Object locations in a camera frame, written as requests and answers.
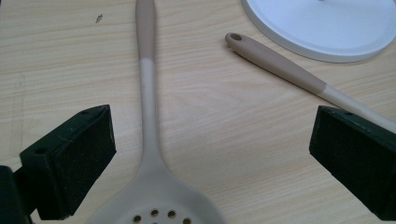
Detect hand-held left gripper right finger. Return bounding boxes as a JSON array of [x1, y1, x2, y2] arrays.
[[308, 105, 396, 221]]

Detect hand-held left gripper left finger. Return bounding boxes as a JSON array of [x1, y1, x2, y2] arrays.
[[19, 105, 118, 221]]

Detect beige silicone skimmer spoon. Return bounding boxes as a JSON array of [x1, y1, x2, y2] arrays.
[[85, 0, 227, 224]]

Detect beige silicone slotted turner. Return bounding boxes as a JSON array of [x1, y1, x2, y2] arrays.
[[224, 32, 396, 134]]

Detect white utensil rack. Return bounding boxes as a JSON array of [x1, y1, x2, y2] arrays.
[[241, 0, 396, 63]]

